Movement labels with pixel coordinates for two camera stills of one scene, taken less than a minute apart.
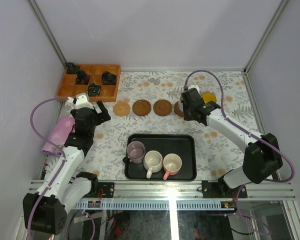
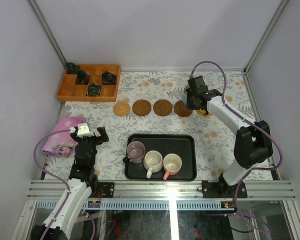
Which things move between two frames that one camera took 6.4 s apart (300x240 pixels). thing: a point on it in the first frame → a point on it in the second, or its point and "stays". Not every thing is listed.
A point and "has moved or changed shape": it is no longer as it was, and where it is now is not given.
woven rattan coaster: [121, 109] stays
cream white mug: [153, 161] stays
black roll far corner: [70, 65] stays
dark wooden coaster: [141, 107] stays
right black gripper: [186, 117] → [190, 106]
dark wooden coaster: [162, 107] stays
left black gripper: [98, 116] → [89, 139]
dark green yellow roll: [93, 89] stays
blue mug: [181, 106] has moved or changed shape
